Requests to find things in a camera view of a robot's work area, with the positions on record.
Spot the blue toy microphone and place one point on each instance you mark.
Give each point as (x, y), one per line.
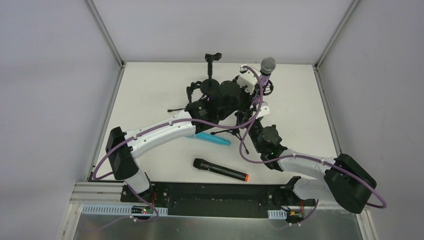
(203, 136)

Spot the tripod shock mount stand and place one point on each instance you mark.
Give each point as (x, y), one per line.
(243, 115)

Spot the black tripod clip stand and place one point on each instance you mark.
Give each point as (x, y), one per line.
(189, 91)

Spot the purple glitter microphone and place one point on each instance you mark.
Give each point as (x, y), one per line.
(267, 66)

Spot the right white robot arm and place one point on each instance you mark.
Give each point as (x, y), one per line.
(336, 179)

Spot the round base mic stand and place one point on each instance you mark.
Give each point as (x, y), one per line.
(210, 86)

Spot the black microphone orange end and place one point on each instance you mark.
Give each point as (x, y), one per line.
(204, 165)

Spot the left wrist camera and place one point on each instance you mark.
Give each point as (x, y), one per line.
(247, 78)

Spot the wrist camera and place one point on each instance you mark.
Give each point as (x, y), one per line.
(263, 111)
(247, 78)

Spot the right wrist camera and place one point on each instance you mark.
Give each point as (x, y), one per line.
(263, 111)

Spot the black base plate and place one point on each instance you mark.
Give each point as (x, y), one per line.
(220, 199)

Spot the right white cable duct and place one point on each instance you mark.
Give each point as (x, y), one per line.
(277, 214)

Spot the white cable duct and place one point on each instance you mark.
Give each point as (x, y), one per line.
(277, 214)
(123, 210)

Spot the left white cable duct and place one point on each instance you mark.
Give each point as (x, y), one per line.
(123, 210)

